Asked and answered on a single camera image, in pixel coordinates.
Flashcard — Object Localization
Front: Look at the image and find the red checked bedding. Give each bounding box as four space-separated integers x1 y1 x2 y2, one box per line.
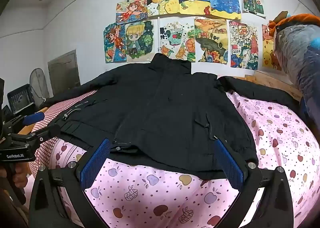
29 90 98 171

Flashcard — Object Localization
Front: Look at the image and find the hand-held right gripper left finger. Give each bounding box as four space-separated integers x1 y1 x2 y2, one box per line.
29 139 112 228

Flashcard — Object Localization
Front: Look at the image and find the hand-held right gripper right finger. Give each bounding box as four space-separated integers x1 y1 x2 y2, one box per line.
214 139 294 228

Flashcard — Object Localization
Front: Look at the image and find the white wall pipe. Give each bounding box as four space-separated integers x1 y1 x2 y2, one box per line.
154 0 162 55

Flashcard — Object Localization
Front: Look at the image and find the black plastic crate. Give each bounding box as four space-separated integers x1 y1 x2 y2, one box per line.
7 84 36 115

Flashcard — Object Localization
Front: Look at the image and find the juice cup drawing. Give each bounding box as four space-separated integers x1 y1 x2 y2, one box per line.
159 17 196 63

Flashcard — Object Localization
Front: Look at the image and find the blue flying girl drawing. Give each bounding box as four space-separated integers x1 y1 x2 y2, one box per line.
103 23 127 64

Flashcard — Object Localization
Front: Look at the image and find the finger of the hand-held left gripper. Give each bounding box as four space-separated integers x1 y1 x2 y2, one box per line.
10 124 61 144
4 112 45 128

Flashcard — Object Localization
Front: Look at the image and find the pile of clothes, orange blue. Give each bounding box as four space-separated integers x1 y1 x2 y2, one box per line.
269 11 320 34

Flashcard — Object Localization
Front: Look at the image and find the orange-haired girl drawing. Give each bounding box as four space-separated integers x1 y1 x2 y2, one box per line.
116 0 148 24

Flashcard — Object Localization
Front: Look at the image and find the black jacket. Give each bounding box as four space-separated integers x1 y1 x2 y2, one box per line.
40 53 300 181

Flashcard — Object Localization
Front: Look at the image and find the plastic-wrapped bundle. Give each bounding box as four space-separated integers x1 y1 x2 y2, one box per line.
274 24 320 128

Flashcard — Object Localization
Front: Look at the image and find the blond child drawing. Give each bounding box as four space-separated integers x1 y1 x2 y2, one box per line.
124 20 154 63

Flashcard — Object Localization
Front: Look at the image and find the yellow landscape drawing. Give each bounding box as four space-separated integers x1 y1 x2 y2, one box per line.
194 17 228 64

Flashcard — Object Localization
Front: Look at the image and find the yellow animal drawing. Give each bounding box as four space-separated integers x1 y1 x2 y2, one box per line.
261 24 283 70

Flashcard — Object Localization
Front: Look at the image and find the pink apple-print bedsheet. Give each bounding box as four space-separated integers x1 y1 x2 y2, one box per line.
54 90 320 228

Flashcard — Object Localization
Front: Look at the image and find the leaning mirror panel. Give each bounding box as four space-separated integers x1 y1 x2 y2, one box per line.
47 49 81 91

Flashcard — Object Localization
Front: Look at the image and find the wooden bed frame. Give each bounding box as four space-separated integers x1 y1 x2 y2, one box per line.
235 70 304 103

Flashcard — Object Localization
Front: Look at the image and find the city pattern drawing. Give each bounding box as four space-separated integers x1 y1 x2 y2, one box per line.
228 19 258 70

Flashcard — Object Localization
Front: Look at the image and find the standing fan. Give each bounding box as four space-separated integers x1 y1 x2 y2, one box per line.
29 68 50 105

